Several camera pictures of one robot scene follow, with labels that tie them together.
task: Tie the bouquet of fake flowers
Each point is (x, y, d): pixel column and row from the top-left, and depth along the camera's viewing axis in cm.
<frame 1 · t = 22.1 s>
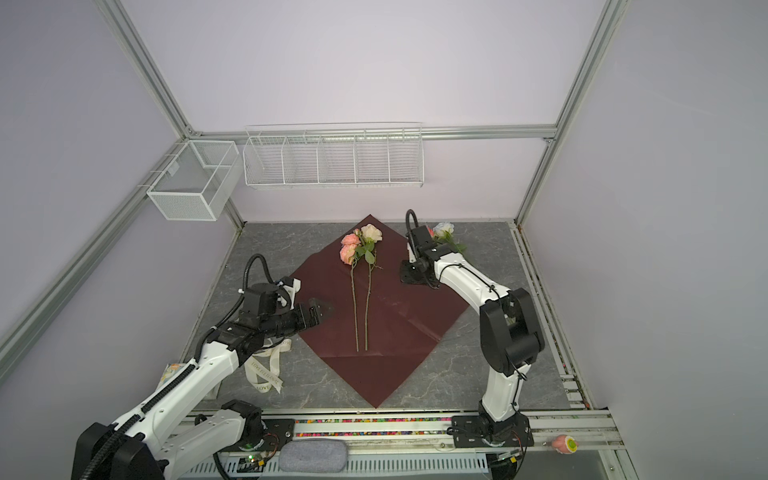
left hand: (322, 316, 80), fingers open
right hand: (407, 277, 92), fingers open
red wrapping paper sheet: (379, 326, 95), on the table
double pink fake rose: (348, 251, 107), point 6 cm above the table
cream fake rose: (370, 234, 114), point 5 cm above the table
cream ribbon: (263, 367, 86), on the table

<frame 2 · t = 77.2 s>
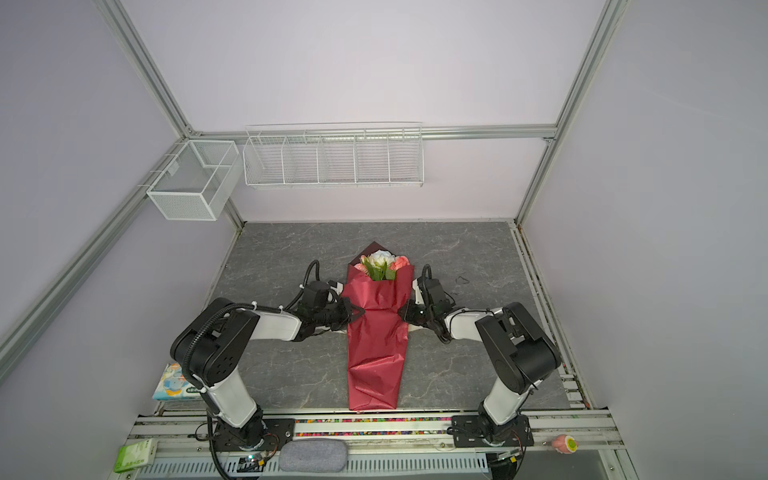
left hand: (365, 314, 92), fingers closed
right hand: (398, 312, 94), fingers closed
red wrapping paper sheet: (376, 339, 89), point 3 cm above the table
double pink fake rose: (361, 267, 103), point 6 cm above the table
single pink fake rose: (398, 262, 105), point 5 cm above the table
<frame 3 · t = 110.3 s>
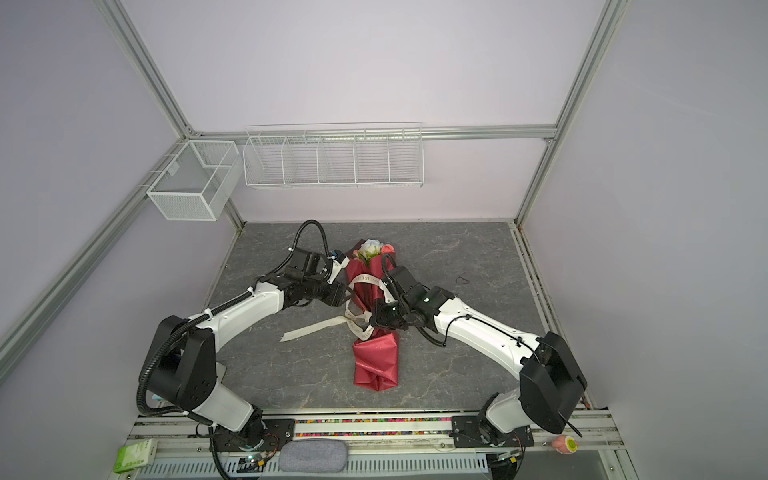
left hand: (346, 292, 88), fingers open
right hand: (367, 323, 78), fingers closed
red wrapping paper sheet: (375, 354, 83), point 6 cm above the table
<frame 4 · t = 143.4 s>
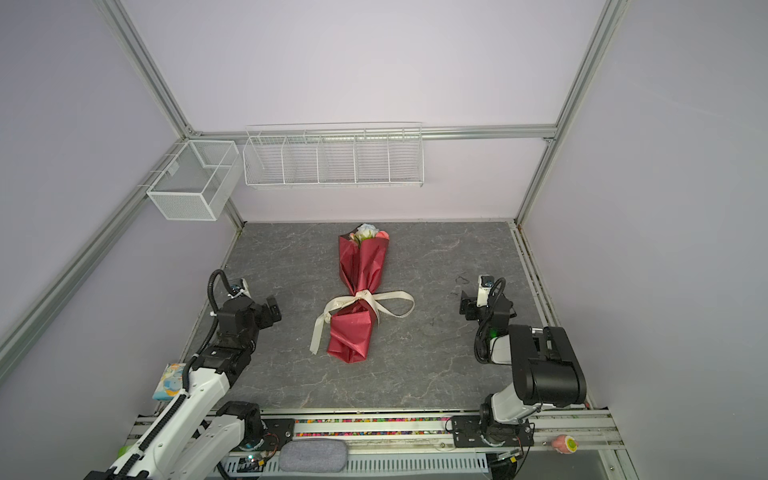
left hand: (256, 304, 82), fingers open
right hand: (479, 292, 93), fingers open
red wrapping paper sheet: (352, 330, 88), point 6 cm above the table
cream ribbon: (367, 296, 93), point 8 cm above the table
